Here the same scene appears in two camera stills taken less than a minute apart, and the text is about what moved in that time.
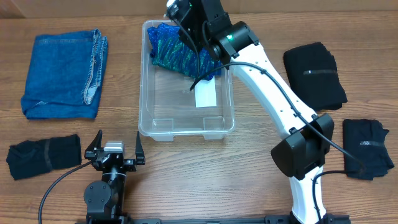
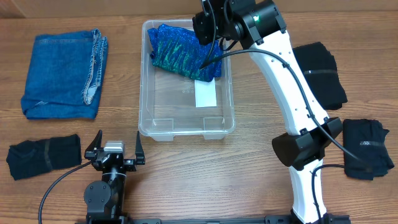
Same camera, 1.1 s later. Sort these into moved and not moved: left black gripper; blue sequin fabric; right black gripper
Moved: right black gripper
Not moved: left black gripper; blue sequin fabric
